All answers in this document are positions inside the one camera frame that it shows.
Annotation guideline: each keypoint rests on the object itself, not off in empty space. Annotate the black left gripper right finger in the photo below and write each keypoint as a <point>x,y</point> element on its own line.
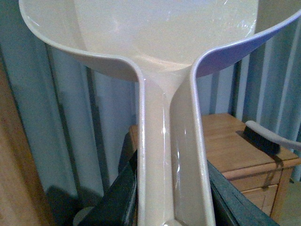
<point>231,207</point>

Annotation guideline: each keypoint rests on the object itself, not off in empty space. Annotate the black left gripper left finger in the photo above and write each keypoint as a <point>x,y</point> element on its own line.
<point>117,207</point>

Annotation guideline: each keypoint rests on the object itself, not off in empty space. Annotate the beige plastic dustpan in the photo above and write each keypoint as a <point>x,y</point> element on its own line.
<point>164,45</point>

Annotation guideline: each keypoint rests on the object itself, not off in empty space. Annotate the white small fan heater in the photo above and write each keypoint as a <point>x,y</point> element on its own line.
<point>81,215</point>

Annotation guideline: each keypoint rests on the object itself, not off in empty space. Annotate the wooden nightstand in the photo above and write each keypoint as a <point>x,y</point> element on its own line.
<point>251,160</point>

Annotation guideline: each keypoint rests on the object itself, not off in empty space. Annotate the black bristle hand brush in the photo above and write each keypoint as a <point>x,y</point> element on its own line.
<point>266,140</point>

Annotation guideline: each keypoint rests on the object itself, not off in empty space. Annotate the grey curtain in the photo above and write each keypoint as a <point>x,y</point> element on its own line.
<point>75,118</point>

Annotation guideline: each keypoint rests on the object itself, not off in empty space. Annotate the wooden bed frame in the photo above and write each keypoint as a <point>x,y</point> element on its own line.
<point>22,199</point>

